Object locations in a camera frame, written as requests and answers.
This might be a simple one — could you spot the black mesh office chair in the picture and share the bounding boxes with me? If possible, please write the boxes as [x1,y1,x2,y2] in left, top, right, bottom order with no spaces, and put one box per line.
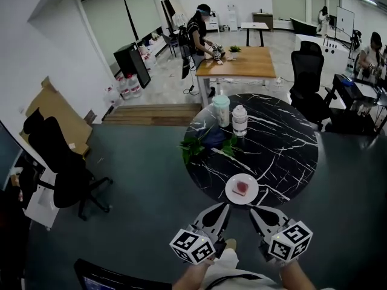
[289,40,338,132]

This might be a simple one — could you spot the person's right forearm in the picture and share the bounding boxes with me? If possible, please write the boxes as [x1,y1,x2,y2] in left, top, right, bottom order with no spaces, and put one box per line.
[278,259,317,290]

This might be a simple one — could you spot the black cabinet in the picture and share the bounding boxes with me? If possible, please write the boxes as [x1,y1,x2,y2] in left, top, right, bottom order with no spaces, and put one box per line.
[113,42,152,89]

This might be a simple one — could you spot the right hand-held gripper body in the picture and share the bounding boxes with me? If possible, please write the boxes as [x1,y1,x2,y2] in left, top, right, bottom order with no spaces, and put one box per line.
[258,217,314,263]

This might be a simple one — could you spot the wooden plank step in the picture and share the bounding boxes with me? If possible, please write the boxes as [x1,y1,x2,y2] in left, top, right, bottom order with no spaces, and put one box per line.
[102,102,203,127]

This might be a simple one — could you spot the white sheet on desk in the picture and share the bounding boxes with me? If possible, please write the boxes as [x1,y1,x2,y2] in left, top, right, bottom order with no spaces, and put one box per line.
[353,81,379,98]

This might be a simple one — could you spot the white table with black legs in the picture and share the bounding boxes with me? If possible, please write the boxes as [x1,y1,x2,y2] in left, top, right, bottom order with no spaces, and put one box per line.
[240,21,270,47]

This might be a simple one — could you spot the black desk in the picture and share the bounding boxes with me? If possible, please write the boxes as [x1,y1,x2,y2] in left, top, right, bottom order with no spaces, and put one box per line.
[330,73,387,133]

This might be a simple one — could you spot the blue grey chair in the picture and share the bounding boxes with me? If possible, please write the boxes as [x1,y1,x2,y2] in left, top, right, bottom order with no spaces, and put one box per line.
[161,33,183,57]

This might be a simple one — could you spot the whiteboard on stand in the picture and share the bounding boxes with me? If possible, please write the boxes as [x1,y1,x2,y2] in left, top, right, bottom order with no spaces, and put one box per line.
[336,5,356,39]

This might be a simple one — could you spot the brown wooden cabinet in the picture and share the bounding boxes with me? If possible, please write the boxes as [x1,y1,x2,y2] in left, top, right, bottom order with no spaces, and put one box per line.
[252,11,274,31]

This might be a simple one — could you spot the brown cardboard sheet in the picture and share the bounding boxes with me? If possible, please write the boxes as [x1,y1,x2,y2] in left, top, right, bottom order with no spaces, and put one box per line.
[19,76,93,157]

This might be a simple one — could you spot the black office chair with headrest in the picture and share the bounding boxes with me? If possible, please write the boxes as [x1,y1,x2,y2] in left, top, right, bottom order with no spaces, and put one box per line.
[23,107,114,222]

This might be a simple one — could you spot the person's left forearm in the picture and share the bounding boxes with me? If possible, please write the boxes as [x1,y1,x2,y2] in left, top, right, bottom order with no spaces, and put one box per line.
[171,258,216,290]

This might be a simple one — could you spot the green plant in blue pot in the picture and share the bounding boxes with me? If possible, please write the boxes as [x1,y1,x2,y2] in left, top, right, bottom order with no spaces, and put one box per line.
[179,125,243,165]

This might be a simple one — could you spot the wide grey window blinds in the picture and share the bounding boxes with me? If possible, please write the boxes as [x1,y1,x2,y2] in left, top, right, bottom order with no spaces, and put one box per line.
[80,0,163,69]

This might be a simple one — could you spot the grippers on wooden table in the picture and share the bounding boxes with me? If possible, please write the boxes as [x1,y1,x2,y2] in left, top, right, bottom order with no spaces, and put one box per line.
[208,42,226,61]

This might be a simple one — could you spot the dark green bathtub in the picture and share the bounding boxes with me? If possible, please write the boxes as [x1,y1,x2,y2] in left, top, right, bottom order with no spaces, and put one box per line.
[290,17,318,36]

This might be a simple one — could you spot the white round plate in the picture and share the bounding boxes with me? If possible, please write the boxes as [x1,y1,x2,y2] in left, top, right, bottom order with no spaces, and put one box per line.
[224,173,259,205]

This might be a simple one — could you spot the round black marble table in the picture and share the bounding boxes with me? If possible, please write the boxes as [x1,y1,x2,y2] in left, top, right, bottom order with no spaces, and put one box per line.
[183,92,319,208]

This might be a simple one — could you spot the large water jug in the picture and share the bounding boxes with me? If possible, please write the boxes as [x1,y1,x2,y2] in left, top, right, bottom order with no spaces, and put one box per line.
[117,75,131,100]
[126,74,143,99]
[103,84,119,106]

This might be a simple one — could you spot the white counter with cutouts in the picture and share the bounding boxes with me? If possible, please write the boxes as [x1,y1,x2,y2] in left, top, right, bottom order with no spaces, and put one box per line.
[294,33,352,73]

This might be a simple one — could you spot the black cable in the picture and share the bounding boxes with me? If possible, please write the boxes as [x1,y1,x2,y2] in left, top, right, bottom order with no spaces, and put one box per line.
[204,274,264,290]

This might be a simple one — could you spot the white water dispenser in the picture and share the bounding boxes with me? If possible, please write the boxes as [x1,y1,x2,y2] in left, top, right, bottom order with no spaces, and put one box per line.
[227,4,239,33]

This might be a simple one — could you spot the clear jug with teal lid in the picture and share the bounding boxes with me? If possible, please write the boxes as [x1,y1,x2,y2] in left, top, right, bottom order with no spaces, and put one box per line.
[212,94,232,128]

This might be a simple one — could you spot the wooden table with white legs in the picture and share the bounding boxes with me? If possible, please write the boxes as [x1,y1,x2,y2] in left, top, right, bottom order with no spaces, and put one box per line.
[195,46,278,108]

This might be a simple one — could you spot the person's white clothing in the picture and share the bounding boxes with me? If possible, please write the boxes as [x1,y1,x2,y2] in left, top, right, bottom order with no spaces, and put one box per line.
[198,247,287,290]

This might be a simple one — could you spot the white low cabinet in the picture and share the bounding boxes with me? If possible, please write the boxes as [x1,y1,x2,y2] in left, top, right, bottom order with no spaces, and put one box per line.
[24,170,60,231]

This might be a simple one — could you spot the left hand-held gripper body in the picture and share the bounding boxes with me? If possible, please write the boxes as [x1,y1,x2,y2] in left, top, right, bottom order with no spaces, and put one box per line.
[169,221,227,266]

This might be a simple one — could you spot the clear plastic water bottle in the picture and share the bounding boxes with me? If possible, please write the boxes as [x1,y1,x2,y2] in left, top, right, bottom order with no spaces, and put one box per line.
[232,105,249,138]

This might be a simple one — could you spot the small green potted plant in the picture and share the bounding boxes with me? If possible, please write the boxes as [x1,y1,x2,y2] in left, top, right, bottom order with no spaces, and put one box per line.
[228,45,243,61]

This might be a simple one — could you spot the leaning framed boards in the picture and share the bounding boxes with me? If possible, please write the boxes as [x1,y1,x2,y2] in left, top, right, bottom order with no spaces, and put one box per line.
[160,0,186,33]

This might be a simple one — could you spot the white shelf unit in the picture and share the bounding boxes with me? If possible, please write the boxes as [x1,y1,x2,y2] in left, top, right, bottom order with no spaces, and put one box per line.
[205,13,220,34]

